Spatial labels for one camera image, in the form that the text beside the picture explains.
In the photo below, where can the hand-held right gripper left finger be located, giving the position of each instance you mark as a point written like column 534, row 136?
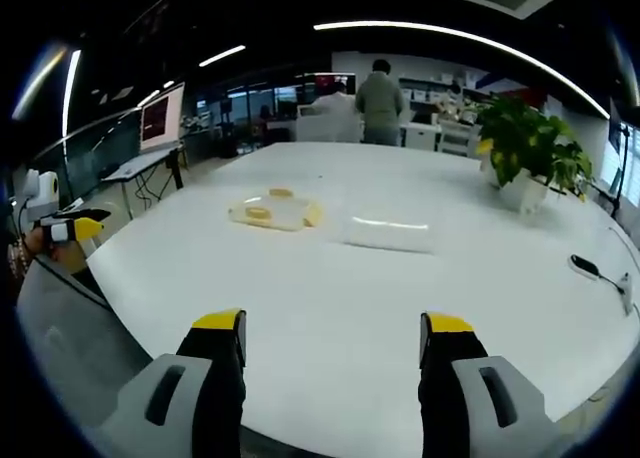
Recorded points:
column 200, row 373

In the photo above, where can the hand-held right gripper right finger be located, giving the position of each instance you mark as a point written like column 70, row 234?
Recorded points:
column 460, row 378

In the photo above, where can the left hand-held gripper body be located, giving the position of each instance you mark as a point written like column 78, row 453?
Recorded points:
column 41, row 190

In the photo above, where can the person's left hand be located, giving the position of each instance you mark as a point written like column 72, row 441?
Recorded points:
column 34, row 242

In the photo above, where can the white side table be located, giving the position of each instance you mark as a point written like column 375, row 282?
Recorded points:
column 142, row 165

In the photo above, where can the large monitor screen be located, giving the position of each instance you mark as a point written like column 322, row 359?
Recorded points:
column 161, row 115

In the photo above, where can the black and white device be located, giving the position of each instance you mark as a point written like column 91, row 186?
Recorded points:
column 586, row 266

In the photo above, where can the clear plastic bag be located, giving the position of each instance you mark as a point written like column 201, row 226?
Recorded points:
column 285, row 213

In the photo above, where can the white cabinet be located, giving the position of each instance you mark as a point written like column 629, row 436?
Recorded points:
column 452, row 138

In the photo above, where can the green potted plant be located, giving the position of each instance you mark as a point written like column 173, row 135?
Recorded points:
column 530, row 143

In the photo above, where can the black tripod stand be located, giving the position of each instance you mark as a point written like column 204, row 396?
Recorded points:
column 622, row 153

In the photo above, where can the long ceiling light strip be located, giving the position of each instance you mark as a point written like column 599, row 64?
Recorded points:
column 450, row 35

